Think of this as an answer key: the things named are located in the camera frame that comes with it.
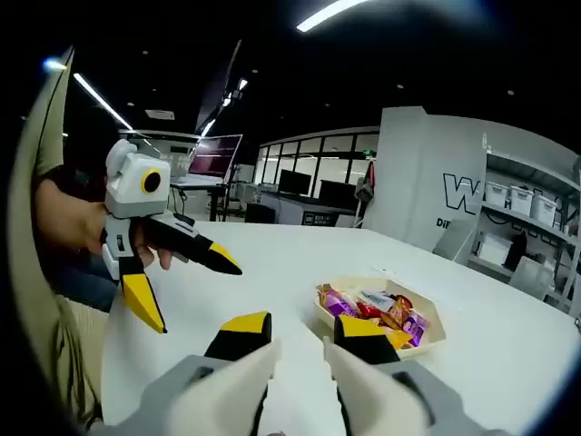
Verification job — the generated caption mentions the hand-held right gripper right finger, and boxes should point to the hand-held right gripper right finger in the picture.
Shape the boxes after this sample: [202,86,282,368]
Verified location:
[333,314,512,436]

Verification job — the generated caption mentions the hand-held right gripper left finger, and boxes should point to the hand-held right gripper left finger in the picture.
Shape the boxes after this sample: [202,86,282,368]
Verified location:
[102,311,274,436]

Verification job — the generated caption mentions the pile of food snacks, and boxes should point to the pile of food snacks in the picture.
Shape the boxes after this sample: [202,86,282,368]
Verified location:
[316,282,430,350]

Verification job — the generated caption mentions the cream plastic food tongs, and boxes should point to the cream plastic food tongs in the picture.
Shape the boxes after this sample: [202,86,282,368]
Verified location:
[167,336,437,436]

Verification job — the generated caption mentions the cream hexagonal container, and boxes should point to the cream hexagonal container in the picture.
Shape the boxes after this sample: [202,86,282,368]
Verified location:
[314,275,448,361]

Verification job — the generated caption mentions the person's left hand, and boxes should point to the person's left hand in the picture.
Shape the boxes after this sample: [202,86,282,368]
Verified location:
[67,202,173,272]

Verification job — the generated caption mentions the white standing desk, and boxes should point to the white standing desk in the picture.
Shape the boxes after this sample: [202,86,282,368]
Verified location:
[170,174,232,223]

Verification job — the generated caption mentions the black low cabinet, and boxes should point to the black low cabinet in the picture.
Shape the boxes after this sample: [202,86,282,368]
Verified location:
[244,203,278,224]

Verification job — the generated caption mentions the person's beige trousers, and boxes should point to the person's beige trousers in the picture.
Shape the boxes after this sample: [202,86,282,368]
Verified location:
[54,294,110,428]

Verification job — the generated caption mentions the large purple display screen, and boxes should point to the large purple display screen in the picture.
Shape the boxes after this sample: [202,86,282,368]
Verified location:
[188,134,244,176]

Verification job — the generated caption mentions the ceiling light strip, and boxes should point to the ceiling light strip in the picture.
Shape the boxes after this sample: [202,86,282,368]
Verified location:
[296,0,364,33]
[72,72,133,132]

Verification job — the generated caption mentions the grey counter with dark label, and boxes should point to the grey counter with dark label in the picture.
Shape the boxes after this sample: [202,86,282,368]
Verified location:
[259,190,364,228]

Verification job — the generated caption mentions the black computer monitor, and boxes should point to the black computer monitor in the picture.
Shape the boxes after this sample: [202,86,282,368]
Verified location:
[320,179,359,210]
[277,169,313,196]

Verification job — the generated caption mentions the dark hanging ceiling panel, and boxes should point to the dark hanging ceiling panel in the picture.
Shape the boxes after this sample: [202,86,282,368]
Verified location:
[195,39,244,134]

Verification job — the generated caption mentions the grey chair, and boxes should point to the grey chair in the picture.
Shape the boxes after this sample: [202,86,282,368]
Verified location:
[433,217,478,263]
[507,255,556,302]

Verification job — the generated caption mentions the clothes stand with hanging clothes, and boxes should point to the clothes stand with hanging clothes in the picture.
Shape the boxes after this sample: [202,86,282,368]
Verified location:
[353,158,378,229]

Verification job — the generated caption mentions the black bag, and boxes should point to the black bag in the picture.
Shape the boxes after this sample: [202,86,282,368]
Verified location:
[503,233,528,273]

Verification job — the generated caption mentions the white lettered display panel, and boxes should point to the white lettered display panel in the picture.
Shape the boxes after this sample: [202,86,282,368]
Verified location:
[362,106,489,253]

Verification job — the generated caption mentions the grey metal storage shelf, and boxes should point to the grey metal storage shelf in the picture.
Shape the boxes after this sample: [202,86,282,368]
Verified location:
[471,131,581,314]

